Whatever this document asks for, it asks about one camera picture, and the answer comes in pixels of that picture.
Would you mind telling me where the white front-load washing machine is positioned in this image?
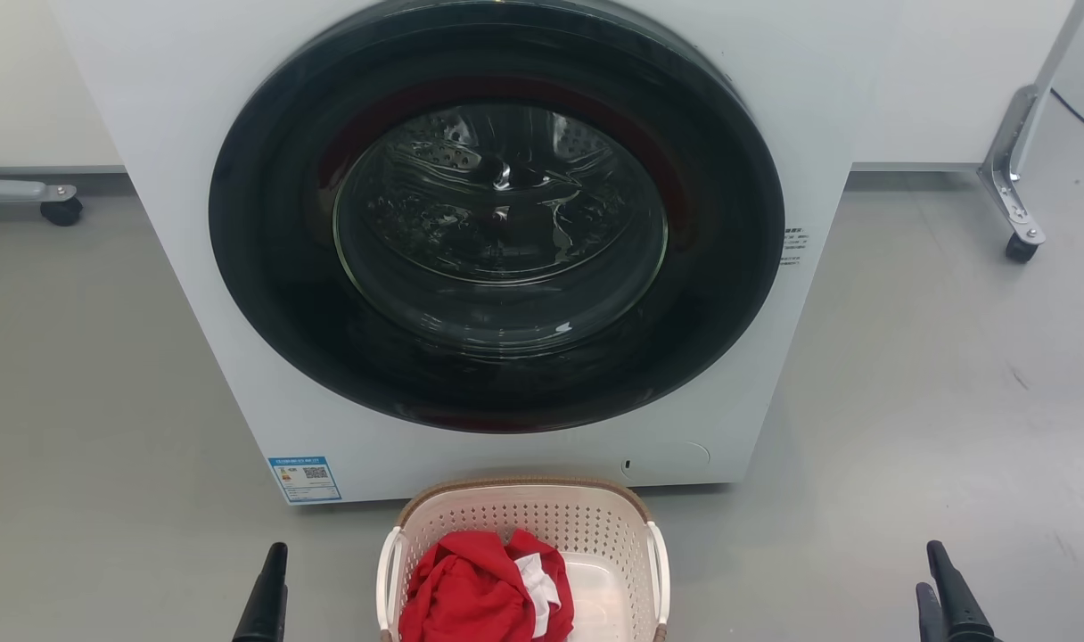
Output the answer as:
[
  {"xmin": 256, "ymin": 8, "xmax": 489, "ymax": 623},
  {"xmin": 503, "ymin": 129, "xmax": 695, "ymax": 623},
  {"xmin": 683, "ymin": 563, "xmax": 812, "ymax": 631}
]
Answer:
[{"xmin": 47, "ymin": 0, "xmax": 895, "ymax": 506}]

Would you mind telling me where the white garment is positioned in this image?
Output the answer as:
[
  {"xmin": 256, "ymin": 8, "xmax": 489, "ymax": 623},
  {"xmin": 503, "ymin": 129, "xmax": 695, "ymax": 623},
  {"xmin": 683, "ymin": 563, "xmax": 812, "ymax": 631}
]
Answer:
[{"xmin": 514, "ymin": 553, "xmax": 561, "ymax": 639}]

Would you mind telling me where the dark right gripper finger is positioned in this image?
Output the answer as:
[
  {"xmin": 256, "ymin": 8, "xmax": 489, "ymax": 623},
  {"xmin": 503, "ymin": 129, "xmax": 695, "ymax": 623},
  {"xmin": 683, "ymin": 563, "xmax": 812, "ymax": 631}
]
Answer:
[
  {"xmin": 916, "ymin": 582, "xmax": 944, "ymax": 642},
  {"xmin": 927, "ymin": 540, "xmax": 998, "ymax": 642}
]

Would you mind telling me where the round white filter cover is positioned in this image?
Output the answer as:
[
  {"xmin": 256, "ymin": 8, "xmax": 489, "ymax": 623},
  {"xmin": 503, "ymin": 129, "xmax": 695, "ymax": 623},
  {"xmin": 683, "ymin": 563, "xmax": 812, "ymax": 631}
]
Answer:
[{"xmin": 620, "ymin": 440, "xmax": 711, "ymax": 482}]

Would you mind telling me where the thin black floor cable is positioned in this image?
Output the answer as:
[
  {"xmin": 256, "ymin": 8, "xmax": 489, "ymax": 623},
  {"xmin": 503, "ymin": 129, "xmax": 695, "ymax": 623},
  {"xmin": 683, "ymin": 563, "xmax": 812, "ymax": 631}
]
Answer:
[{"xmin": 1050, "ymin": 87, "xmax": 1084, "ymax": 150}]

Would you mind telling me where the grey metal stand leg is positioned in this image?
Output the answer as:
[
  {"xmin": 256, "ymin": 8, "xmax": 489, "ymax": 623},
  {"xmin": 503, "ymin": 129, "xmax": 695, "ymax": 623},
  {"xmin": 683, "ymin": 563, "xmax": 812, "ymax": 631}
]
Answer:
[{"xmin": 0, "ymin": 172, "xmax": 78, "ymax": 204}]

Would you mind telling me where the black round washer door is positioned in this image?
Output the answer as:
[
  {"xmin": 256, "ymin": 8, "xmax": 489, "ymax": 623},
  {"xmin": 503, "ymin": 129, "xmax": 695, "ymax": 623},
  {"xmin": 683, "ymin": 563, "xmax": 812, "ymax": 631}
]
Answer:
[{"xmin": 209, "ymin": 0, "xmax": 785, "ymax": 435}]

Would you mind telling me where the silver metal stand frame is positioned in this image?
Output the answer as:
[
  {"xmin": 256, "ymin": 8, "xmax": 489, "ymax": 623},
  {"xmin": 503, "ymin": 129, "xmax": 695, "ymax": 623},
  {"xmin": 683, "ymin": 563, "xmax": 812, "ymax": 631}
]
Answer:
[{"xmin": 979, "ymin": 0, "xmax": 1084, "ymax": 246}]

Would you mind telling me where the red garment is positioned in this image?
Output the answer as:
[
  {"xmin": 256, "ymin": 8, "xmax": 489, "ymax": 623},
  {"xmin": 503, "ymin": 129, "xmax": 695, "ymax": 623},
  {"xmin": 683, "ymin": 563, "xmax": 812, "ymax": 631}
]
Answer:
[{"xmin": 398, "ymin": 528, "xmax": 576, "ymax": 642}]

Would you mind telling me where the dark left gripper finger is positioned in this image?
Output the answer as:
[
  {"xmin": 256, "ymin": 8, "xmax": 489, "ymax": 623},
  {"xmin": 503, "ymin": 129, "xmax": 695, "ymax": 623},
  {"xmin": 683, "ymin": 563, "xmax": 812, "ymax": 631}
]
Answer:
[{"xmin": 233, "ymin": 542, "xmax": 289, "ymax": 642}]

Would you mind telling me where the blue energy label sticker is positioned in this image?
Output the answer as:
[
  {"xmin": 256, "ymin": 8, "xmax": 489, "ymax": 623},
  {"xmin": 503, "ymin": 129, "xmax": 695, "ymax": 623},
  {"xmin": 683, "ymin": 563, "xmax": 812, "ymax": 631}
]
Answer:
[{"xmin": 267, "ymin": 457, "xmax": 342, "ymax": 506}]

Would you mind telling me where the cream perforated laundry basket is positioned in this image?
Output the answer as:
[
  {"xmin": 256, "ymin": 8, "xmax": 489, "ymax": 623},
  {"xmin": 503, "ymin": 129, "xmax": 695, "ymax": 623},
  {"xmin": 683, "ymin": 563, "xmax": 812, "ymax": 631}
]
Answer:
[{"xmin": 375, "ymin": 476, "xmax": 671, "ymax": 642}]

